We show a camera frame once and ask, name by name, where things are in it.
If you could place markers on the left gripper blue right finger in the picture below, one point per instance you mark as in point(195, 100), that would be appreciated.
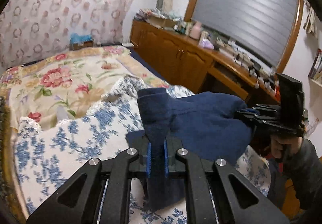
point(166, 159)

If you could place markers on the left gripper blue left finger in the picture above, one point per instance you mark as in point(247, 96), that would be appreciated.
point(148, 160)

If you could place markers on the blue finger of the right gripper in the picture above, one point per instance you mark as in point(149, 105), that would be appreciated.
point(264, 109)
point(246, 115)

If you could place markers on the navy blue garment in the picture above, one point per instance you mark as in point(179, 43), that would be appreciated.
point(204, 123)

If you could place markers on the person's right hand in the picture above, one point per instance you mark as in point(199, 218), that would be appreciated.
point(293, 145)

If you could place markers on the person's right grey sleeve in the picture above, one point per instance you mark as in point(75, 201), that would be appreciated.
point(304, 169)

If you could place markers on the long wooden sideboard cabinet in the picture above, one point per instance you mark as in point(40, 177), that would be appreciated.
point(179, 60)

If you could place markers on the purple tissue pack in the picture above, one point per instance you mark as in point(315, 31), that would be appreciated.
point(205, 44)

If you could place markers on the pink thermos jug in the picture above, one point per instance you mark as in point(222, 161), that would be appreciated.
point(195, 31)

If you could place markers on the navy bed sheet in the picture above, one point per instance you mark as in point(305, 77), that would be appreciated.
point(143, 63)

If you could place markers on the blue floral white quilt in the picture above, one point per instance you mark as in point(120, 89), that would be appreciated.
point(44, 160)

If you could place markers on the grey window roller shutter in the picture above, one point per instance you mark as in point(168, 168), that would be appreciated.
point(262, 26)

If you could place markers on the pink floral beige blanket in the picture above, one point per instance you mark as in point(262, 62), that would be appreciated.
point(62, 87)

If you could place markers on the cardboard box of papers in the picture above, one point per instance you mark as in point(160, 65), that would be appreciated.
point(158, 18)

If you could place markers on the blue item in box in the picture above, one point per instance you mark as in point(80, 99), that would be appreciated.
point(80, 39)

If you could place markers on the circle patterned sheer curtain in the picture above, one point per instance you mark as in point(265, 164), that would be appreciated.
point(37, 29)

